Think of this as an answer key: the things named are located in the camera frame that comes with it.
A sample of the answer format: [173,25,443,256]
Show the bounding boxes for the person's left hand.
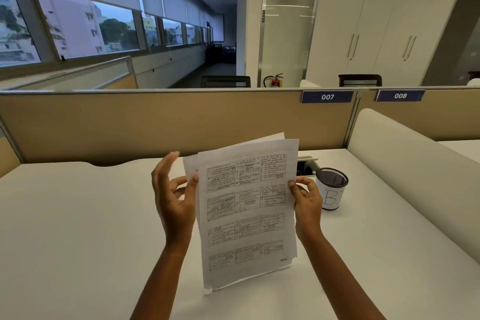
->
[151,151,200,246]

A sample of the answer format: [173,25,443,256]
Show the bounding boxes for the person's right hand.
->
[287,176,324,242]

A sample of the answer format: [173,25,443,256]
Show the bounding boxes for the printed white paper sheets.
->
[182,133,300,296]

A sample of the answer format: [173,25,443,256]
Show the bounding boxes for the person's right forearm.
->
[299,233,387,320]

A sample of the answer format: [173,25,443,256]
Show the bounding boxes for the person's left forearm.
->
[129,239,190,320]

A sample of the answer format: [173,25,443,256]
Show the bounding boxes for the black mesh pen cup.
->
[315,167,349,212]

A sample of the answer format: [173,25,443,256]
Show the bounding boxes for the long beige desk partition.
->
[0,87,361,167]

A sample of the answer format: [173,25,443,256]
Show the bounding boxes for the blue desk number label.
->
[375,89,427,103]
[301,90,355,104]

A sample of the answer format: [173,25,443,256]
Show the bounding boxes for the red fire extinguisher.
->
[263,73,284,88]

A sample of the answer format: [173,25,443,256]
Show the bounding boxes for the black office chair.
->
[338,74,383,88]
[200,75,251,89]

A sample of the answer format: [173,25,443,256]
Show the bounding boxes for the white curved desk divider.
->
[347,108,480,243]

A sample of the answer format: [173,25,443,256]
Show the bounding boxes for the frosted glass door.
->
[258,0,325,88]

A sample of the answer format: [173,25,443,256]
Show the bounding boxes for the beige side partition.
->
[0,56,139,92]

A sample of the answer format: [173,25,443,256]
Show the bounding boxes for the short beige desk partition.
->
[347,86,480,143]

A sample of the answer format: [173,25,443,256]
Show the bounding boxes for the row of office windows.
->
[0,0,226,68]

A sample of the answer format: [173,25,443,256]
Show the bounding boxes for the desk cable grommet box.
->
[296,156,320,179]

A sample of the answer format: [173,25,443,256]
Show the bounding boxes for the white wall cabinets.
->
[305,0,475,88]

